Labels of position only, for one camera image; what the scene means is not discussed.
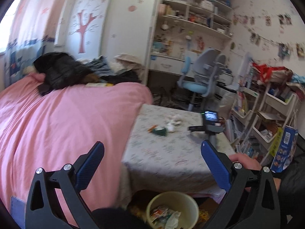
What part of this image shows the white tissue pile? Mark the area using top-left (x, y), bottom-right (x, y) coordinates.
top-left (168, 114), bottom-right (182, 126)

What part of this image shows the green plush toy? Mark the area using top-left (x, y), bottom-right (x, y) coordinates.
top-left (152, 127), bottom-right (168, 136)

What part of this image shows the small white tissue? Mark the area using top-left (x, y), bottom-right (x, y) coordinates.
top-left (165, 123), bottom-right (175, 133)

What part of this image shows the red snack bag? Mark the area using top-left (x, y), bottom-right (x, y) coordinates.
top-left (150, 206), bottom-right (170, 227)

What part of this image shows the yellow trash bucket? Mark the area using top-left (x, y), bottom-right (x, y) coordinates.
top-left (146, 191), bottom-right (199, 228)

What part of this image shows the person's right hand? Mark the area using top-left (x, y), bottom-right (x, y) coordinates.
top-left (228, 152), bottom-right (263, 192)

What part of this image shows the white bookshelf rack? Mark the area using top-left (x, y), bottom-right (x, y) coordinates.
top-left (230, 61), bottom-right (301, 158)

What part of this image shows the blue grey desk chair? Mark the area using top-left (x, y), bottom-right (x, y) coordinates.
top-left (177, 48), bottom-right (226, 111)

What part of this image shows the blue cereal box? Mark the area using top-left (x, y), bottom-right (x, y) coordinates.
top-left (270, 126), bottom-right (298, 173)

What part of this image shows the floral tablecloth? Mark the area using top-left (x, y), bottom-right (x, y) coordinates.
top-left (120, 104), bottom-right (225, 204)

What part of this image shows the pink bed duvet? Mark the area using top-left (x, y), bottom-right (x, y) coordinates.
top-left (1, 74), bottom-right (152, 228)

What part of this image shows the beige bag on bed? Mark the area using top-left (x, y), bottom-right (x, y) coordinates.
top-left (113, 53), bottom-right (145, 79)

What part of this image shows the white desk with drawers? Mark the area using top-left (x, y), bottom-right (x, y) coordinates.
top-left (146, 0), bottom-right (233, 74)

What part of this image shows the pile of clothes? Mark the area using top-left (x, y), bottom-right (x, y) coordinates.
top-left (79, 55), bottom-right (143, 84)

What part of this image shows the yellow book on bed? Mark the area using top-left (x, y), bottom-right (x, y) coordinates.
top-left (86, 83), bottom-right (114, 87)

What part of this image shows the black down jacket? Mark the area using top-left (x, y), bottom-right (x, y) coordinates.
top-left (33, 52), bottom-right (100, 96)

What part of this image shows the pink curtain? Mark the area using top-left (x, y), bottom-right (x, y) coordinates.
top-left (4, 0), bottom-right (70, 55)

